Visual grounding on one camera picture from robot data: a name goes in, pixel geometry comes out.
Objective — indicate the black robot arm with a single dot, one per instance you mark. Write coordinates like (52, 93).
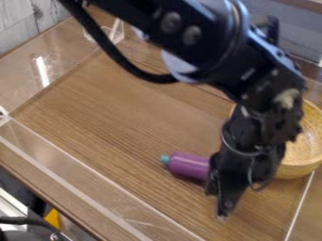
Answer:
(212, 45)

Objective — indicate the yellow label on device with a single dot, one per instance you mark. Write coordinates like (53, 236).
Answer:
(52, 218)

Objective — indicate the clear acrylic tray wall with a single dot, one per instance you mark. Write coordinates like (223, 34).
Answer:
(100, 206)

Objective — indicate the clear acrylic corner bracket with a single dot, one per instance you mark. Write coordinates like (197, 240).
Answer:
(115, 32)

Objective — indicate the purple toy eggplant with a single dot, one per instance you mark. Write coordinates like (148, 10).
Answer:
(185, 164)

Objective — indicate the brown wooden bowl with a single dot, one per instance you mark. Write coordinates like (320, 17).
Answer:
(299, 147)

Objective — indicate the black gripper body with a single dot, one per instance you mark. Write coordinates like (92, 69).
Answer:
(247, 166)

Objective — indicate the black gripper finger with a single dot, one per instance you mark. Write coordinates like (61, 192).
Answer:
(231, 191)
(211, 183)

